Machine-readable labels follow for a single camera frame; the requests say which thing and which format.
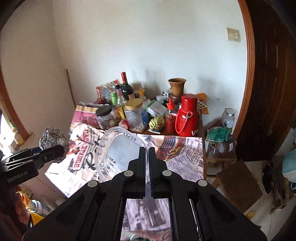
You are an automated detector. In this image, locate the aluminium foil ball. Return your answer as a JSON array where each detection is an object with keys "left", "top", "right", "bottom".
[{"left": 39, "top": 126, "right": 70, "bottom": 163}]

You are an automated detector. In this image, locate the clear plastic container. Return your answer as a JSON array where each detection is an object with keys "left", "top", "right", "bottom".
[{"left": 94, "top": 127, "right": 146, "bottom": 182}]

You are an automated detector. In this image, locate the person's left hand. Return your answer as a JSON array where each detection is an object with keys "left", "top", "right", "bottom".
[{"left": 15, "top": 186, "right": 30, "bottom": 227}]

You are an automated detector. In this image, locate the newspaper print tablecloth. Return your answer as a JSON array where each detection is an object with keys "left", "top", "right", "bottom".
[{"left": 45, "top": 123, "right": 204, "bottom": 240}]

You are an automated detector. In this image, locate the yellow green spiky fruit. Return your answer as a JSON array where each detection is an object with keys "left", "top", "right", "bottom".
[{"left": 149, "top": 116, "right": 165, "bottom": 132}]

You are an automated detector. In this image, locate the black lid plastic jar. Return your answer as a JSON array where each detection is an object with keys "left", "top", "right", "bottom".
[{"left": 96, "top": 105, "right": 117, "bottom": 130}]

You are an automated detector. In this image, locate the red thermos jug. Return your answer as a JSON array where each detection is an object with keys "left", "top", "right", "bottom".
[{"left": 175, "top": 94, "right": 200, "bottom": 137}]

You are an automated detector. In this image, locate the red sauce squeeze bottle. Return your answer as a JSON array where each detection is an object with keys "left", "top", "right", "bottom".
[{"left": 166, "top": 98, "right": 177, "bottom": 135}]

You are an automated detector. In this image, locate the gold lid plastic jar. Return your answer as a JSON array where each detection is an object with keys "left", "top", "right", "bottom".
[{"left": 124, "top": 98, "right": 149, "bottom": 133}]

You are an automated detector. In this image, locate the green crumpled cloth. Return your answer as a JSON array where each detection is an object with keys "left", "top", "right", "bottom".
[{"left": 208, "top": 126, "right": 231, "bottom": 143}]

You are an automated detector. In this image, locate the green white medicine box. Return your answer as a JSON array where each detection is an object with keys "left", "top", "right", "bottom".
[{"left": 146, "top": 100, "right": 168, "bottom": 118}]

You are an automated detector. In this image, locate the oil bottle yellow label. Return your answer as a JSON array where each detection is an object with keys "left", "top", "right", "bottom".
[{"left": 116, "top": 88, "right": 126, "bottom": 120}]

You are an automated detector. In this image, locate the glass jar white lid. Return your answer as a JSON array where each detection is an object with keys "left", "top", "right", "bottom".
[{"left": 222, "top": 108, "right": 235, "bottom": 129}]

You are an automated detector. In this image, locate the red wine bottle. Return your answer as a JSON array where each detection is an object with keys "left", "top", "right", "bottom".
[{"left": 121, "top": 72, "right": 135, "bottom": 100}]

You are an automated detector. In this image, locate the brown clay vase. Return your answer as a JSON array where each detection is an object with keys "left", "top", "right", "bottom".
[{"left": 168, "top": 78, "right": 186, "bottom": 97}]

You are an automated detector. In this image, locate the dark wooden door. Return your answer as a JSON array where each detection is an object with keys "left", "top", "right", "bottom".
[{"left": 236, "top": 1, "right": 295, "bottom": 162}]

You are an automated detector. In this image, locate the wall light switch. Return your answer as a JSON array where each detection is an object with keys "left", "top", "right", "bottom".
[{"left": 226, "top": 28, "right": 241, "bottom": 43}]

